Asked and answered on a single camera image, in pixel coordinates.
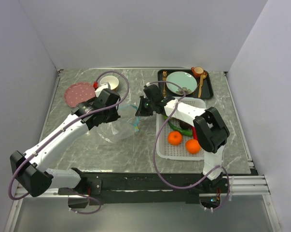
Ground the black serving tray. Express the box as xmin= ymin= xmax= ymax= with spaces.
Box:
xmin=157 ymin=69 xmax=214 ymax=100

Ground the green toy cucumber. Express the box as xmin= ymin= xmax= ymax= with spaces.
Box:
xmin=167 ymin=117 xmax=193 ymax=137

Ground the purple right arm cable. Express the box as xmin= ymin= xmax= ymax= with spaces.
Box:
xmin=146 ymin=81 xmax=233 ymax=211

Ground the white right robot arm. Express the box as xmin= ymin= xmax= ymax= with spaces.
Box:
xmin=136 ymin=82 xmax=230 ymax=192

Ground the wooden spoon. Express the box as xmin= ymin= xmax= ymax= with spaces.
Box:
xmin=199 ymin=71 xmax=208 ymax=88

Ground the pink dotted plate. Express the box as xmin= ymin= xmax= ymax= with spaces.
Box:
xmin=63 ymin=82 xmax=96 ymax=108

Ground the gold fork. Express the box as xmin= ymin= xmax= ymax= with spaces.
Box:
xmin=162 ymin=71 xmax=167 ymax=97

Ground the mint green plate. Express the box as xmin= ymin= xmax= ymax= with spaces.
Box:
xmin=166 ymin=71 xmax=197 ymax=96

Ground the orange toy tangerine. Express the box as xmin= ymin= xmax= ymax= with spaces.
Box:
xmin=167 ymin=131 xmax=182 ymax=146
xmin=185 ymin=139 xmax=201 ymax=155

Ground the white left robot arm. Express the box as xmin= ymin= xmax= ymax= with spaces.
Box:
xmin=10 ymin=88 xmax=120 ymax=197

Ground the white plastic mesh basket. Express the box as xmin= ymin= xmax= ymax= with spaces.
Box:
xmin=156 ymin=97 xmax=213 ymax=161

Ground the dark purple toy mangosteen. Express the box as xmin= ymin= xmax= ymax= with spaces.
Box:
xmin=180 ymin=121 xmax=192 ymax=130

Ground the clear zip top bag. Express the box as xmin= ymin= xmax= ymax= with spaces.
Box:
xmin=94 ymin=104 xmax=139 ymax=145

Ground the brown ceramic cup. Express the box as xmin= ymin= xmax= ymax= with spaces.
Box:
xmin=191 ymin=67 xmax=208 ymax=78

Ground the floral paper bowl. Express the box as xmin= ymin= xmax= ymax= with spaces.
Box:
xmin=99 ymin=75 xmax=119 ymax=91

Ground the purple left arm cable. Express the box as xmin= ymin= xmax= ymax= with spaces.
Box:
xmin=8 ymin=70 xmax=130 ymax=215

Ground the red toy chili pepper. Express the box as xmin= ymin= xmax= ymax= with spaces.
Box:
xmin=192 ymin=127 xmax=198 ymax=140

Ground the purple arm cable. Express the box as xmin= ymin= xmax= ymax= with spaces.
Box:
xmin=8 ymin=70 xmax=130 ymax=215
xmin=146 ymin=81 xmax=233 ymax=211

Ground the aluminium front rail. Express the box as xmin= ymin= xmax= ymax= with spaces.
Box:
xmin=200 ymin=175 xmax=271 ymax=198

